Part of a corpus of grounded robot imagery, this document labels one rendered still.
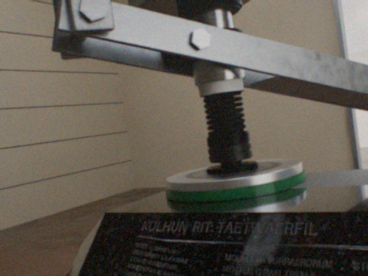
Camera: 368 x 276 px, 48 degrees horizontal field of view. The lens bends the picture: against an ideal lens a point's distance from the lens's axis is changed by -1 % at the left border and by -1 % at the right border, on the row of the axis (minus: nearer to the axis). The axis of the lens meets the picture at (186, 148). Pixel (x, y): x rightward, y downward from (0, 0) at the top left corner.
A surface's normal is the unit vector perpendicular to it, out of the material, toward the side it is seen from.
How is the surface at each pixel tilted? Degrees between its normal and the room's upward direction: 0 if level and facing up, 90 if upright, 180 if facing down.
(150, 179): 90
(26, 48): 90
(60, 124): 90
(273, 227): 45
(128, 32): 90
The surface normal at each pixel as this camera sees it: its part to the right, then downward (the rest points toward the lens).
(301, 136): -0.55, 0.12
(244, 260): -0.50, -0.61
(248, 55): 0.37, 0.00
